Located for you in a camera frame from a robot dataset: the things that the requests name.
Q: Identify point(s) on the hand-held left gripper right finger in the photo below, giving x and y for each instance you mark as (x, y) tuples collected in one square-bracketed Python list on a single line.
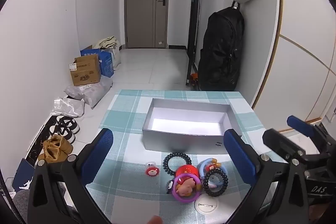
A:
[(239, 158)]

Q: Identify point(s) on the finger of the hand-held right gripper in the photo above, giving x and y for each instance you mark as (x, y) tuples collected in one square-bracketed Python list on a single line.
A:
[(281, 142), (299, 124)]

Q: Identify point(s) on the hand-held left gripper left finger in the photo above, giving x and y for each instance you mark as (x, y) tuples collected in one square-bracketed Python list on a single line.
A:
[(98, 155)]

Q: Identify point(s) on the small red white hair clip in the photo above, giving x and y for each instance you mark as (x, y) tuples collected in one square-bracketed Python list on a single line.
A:
[(151, 170)]

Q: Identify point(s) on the grey cardboard box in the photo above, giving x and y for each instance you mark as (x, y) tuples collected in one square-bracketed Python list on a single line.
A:
[(183, 142)]

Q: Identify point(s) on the brown boot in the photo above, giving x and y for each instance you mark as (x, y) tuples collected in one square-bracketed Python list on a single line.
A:
[(50, 153), (63, 145)]

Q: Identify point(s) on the black white sneaker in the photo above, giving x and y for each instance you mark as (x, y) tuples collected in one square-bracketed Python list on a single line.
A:
[(69, 124), (61, 133)]

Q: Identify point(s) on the teal checked tablecloth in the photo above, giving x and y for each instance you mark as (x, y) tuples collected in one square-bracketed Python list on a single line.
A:
[(126, 113)]

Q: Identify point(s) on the small silver parcel bag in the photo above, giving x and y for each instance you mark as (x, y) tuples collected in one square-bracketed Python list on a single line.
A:
[(68, 107)]

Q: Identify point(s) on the white round badge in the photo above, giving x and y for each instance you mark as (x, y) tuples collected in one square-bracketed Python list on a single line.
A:
[(206, 208)]

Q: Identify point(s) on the large grey parcel bag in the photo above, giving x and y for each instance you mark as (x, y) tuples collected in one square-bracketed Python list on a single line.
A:
[(92, 91)]

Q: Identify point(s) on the white wardrobe gold trim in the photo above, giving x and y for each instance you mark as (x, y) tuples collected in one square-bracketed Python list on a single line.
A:
[(302, 56)]

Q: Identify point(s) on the dark blue paper bag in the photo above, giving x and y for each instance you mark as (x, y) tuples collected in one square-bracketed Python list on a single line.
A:
[(23, 176)]

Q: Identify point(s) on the brown cardboard box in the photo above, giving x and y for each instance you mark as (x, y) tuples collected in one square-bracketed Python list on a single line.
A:
[(86, 74)]

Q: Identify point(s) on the blue printed box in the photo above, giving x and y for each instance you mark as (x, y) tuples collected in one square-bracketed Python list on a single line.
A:
[(107, 64)]

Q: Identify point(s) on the small orange object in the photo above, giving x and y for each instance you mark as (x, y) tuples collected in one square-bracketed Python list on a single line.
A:
[(194, 77)]

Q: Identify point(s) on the grey fabric seat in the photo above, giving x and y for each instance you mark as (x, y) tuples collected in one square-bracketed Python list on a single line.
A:
[(21, 208)]

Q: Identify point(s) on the white woven sack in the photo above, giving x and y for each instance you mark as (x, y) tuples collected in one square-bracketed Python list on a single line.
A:
[(116, 56)]

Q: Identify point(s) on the black backpack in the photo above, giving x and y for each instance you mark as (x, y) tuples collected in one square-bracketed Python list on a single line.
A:
[(220, 56)]

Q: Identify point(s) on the blue carton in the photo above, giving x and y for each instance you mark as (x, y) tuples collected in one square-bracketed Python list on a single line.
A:
[(88, 52)]

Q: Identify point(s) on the beige folded cloth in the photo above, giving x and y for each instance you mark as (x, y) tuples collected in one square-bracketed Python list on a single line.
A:
[(106, 43)]

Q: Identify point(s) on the black metal rack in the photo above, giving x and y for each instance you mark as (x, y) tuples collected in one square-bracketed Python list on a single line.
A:
[(193, 29)]

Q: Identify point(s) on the grey door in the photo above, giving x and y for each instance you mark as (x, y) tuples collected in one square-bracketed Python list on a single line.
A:
[(139, 8)]

